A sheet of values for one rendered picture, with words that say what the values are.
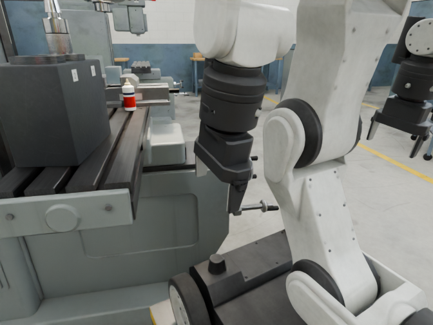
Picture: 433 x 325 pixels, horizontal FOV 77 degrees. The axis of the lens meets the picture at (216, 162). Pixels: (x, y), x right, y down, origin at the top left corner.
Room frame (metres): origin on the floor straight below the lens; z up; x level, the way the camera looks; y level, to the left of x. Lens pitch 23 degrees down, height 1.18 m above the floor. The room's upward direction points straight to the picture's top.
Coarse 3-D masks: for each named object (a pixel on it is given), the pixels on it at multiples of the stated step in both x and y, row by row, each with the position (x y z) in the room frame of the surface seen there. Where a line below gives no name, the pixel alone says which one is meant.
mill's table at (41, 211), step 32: (128, 128) 0.75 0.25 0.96; (96, 160) 0.52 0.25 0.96; (128, 160) 0.52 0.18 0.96; (0, 192) 0.39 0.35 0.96; (32, 192) 0.39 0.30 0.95; (64, 192) 0.43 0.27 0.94; (96, 192) 0.41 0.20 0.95; (128, 192) 0.41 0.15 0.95; (0, 224) 0.37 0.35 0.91; (32, 224) 0.38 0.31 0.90; (64, 224) 0.38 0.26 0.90; (96, 224) 0.40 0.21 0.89; (128, 224) 0.41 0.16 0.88
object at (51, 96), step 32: (0, 64) 0.50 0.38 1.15; (32, 64) 0.50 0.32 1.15; (64, 64) 0.52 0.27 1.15; (96, 64) 0.68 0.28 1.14; (0, 96) 0.48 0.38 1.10; (32, 96) 0.48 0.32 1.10; (64, 96) 0.49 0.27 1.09; (96, 96) 0.64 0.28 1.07; (32, 128) 0.48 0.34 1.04; (64, 128) 0.49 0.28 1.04; (96, 128) 0.61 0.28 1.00; (32, 160) 0.48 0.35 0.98; (64, 160) 0.49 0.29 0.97
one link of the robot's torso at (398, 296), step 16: (368, 256) 0.49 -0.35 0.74; (384, 272) 0.45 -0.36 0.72; (288, 288) 0.44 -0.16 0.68; (304, 288) 0.41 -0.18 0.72; (320, 288) 0.40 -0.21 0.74; (384, 288) 0.44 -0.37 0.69; (400, 288) 0.40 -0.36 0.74; (416, 288) 0.40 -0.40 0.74; (304, 304) 0.40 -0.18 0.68; (320, 304) 0.37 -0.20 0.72; (336, 304) 0.36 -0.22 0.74; (384, 304) 0.35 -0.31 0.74; (400, 304) 0.36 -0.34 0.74; (416, 304) 0.37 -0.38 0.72; (304, 320) 0.41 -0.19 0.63; (320, 320) 0.37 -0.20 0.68; (336, 320) 0.34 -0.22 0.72; (352, 320) 0.33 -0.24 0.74; (368, 320) 0.33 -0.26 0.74; (384, 320) 0.33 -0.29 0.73; (400, 320) 0.33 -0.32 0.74
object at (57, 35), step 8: (48, 24) 0.62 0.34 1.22; (56, 24) 0.62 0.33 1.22; (64, 24) 0.64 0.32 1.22; (48, 32) 0.62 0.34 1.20; (56, 32) 0.62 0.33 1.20; (64, 32) 0.63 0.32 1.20; (48, 40) 0.62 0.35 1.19; (56, 40) 0.62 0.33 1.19; (64, 40) 0.63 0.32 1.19; (48, 48) 0.63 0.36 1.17; (56, 48) 0.62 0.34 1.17; (64, 48) 0.63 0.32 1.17; (72, 48) 0.65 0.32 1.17
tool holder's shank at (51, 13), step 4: (44, 0) 0.63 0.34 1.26; (48, 0) 0.63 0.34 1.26; (52, 0) 0.63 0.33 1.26; (56, 0) 0.64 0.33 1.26; (44, 4) 0.63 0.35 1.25; (48, 4) 0.63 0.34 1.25; (52, 4) 0.63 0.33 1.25; (56, 4) 0.64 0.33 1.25; (44, 8) 0.63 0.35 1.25; (48, 8) 0.63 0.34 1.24; (52, 8) 0.63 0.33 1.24; (56, 8) 0.63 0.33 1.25; (60, 8) 0.65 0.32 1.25; (44, 12) 0.64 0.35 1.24; (48, 12) 0.63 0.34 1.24; (52, 12) 0.63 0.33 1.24; (56, 12) 0.64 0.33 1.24; (60, 12) 0.64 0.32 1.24; (48, 16) 0.63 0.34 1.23; (52, 16) 0.63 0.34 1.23; (56, 16) 0.64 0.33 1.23
